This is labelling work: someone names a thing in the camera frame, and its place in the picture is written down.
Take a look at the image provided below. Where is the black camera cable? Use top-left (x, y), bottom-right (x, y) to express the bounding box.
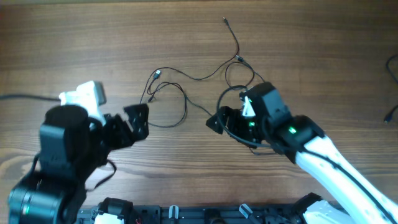
top-left (0, 94), bottom-right (62, 103)
top-left (216, 85), bottom-right (397, 223)

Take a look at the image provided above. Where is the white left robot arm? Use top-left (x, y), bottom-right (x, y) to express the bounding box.
top-left (8, 104), bottom-right (149, 223)

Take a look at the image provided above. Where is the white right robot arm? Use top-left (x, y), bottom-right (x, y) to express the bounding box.
top-left (206, 82), bottom-right (397, 223)

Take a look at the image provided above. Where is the thin black usb cable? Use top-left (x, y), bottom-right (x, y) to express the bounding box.
top-left (155, 17), bottom-right (240, 82)

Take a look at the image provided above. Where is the black right camera cable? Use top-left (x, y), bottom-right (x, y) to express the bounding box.
top-left (216, 85), bottom-right (397, 223)

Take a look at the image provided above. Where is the black left camera cable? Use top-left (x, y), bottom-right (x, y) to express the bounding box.
top-left (0, 94), bottom-right (62, 103)

